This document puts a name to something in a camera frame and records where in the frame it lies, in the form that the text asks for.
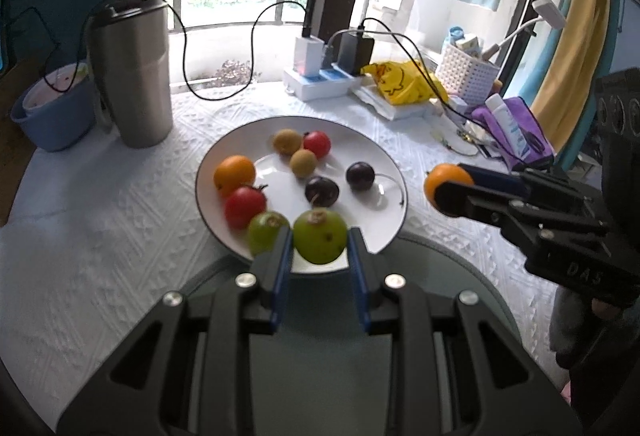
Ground small yellow fruit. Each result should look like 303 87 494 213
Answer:
272 128 303 156
288 149 318 179

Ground black charging cable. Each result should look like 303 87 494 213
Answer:
164 0 314 103

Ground dark plum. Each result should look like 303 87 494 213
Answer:
304 176 340 207
345 162 375 192

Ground white charger adapter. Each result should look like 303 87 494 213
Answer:
293 36 324 77

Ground yellow curtain right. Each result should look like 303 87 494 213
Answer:
532 0 611 151

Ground orange mandarin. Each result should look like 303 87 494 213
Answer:
423 163 474 218

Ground white ceramic plate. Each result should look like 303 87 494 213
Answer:
195 116 408 263

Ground white lotion tube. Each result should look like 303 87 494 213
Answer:
485 93 529 159

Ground white power strip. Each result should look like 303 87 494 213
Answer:
283 67 362 102

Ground stainless steel tumbler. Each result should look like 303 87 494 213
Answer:
86 0 174 149

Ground white desk lamp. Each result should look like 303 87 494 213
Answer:
480 0 566 62

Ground purple pouch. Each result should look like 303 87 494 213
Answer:
471 94 555 171

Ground round grey glass board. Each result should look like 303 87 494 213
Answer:
177 232 524 436

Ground red tomato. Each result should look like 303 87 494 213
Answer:
224 185 267 230
303 130 332 159

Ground black charger adapter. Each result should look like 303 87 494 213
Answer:
336 32 374 76

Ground blue plastic bowl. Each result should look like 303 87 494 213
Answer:
10 62 96 152

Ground yellow plastic bag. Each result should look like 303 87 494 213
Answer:
360 61 448 106

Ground white woven basket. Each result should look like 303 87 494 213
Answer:
435 44 500 106

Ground green fruit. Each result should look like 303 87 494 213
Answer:
293 208 348 265
247 211 290 256

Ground large orange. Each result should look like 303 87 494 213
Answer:
213 155 256 197

